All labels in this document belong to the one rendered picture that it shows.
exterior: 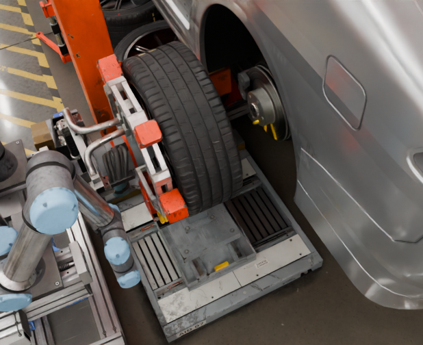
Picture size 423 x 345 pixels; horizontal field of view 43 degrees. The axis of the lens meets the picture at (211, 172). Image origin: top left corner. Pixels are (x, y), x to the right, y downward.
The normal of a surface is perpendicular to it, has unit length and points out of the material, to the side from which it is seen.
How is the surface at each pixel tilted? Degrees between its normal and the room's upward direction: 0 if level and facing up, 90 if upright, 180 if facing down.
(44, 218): 84
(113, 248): 0
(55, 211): 84
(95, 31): 90
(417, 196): 91
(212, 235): 0
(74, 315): 0
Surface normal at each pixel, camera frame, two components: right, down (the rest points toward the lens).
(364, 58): -0.88, 0.23
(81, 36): 0.43, 0.71
